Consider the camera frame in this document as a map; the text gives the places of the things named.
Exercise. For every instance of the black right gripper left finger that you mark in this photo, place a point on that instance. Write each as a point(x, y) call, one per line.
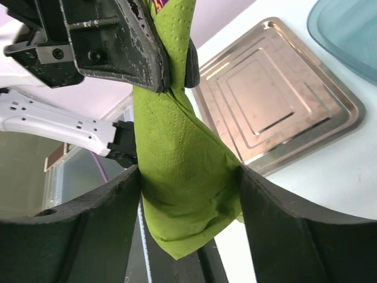
point(87, 239)

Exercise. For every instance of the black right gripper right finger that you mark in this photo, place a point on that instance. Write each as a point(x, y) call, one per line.
point(292, 239)

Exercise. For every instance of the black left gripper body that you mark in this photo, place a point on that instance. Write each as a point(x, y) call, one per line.
point(42, 46)

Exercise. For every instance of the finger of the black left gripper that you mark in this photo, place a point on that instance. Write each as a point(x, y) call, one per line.
point(192, 76)
point(116, 40)

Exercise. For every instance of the green paper napkin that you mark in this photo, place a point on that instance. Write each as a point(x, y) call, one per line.
point(188, 174)

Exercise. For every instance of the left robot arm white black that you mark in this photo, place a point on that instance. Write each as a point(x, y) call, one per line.
point(24, 115)

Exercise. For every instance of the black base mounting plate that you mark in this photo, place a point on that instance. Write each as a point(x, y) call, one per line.
point(149, 263)

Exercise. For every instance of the silver metal tray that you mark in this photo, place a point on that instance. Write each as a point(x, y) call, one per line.
point(271, 100)

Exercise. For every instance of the teal plastic bin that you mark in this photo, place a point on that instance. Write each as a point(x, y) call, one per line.
point(347, 30)

